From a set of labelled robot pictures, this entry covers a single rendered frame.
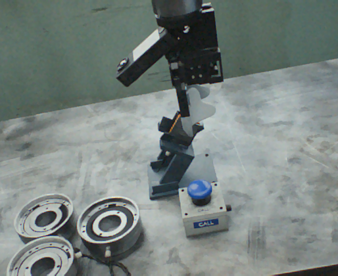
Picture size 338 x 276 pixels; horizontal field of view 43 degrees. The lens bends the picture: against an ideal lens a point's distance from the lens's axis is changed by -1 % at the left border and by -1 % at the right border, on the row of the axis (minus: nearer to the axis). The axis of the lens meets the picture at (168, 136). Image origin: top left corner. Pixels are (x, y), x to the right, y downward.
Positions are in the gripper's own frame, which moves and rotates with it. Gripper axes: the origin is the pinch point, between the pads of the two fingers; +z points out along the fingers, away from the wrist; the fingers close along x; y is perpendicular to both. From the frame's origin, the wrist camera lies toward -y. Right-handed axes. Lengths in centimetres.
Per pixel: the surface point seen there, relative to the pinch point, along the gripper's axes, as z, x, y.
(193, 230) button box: 10.6, -15.4, -1.8
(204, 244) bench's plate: 11.8, -17.5, -0.5
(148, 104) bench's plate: 11.8, 29.5, -7.8
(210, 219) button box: 8.7, -15.4, 1.2
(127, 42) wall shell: 42, 149, -20
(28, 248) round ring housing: 8.5, -15.0, -28.6
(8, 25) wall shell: 21, 149, -77
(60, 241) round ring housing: 8.4, -14.7, -23.3
